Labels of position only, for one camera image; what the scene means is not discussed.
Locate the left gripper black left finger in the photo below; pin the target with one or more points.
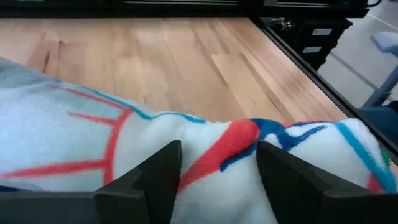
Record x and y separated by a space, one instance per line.
152 193

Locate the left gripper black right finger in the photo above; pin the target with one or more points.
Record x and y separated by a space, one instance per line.
295 196

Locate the colourful printed beach towel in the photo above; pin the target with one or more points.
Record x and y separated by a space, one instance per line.
62 140

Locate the dark blue object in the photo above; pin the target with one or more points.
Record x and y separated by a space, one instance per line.
379 121

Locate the black box with white labels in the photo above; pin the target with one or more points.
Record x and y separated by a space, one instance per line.
298 37

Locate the grey-blue stand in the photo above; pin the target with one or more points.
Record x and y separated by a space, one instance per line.
385 42

